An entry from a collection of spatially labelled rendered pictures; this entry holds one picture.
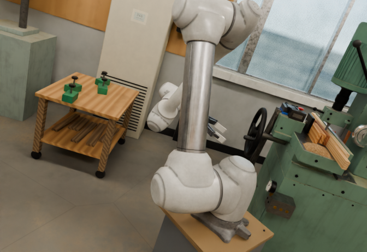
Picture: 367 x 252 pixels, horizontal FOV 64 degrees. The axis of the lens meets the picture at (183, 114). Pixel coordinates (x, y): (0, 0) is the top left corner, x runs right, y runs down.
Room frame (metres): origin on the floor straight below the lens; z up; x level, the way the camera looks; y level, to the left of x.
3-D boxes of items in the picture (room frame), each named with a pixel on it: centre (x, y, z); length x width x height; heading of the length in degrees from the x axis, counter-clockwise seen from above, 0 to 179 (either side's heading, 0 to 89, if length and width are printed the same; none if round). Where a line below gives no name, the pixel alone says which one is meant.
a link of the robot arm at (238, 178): (0.96, -0.25, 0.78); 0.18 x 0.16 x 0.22; 120
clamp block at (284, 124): (1.56, -0.56, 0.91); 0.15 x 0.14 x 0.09; 177
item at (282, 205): (1.27, -0.59, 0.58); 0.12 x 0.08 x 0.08; 87
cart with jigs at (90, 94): (2.07, 0.70, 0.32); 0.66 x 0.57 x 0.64; 2
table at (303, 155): (1.55, -0.64, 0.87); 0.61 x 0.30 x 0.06; 177
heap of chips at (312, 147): (1.30, -0.65, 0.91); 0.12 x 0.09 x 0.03; 87
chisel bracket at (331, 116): (1.52, -0.77, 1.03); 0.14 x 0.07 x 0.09; 87
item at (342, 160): (1.50, -0.75, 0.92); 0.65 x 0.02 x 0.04; 177
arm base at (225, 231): (0.95, -0.28, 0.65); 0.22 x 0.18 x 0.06; 57
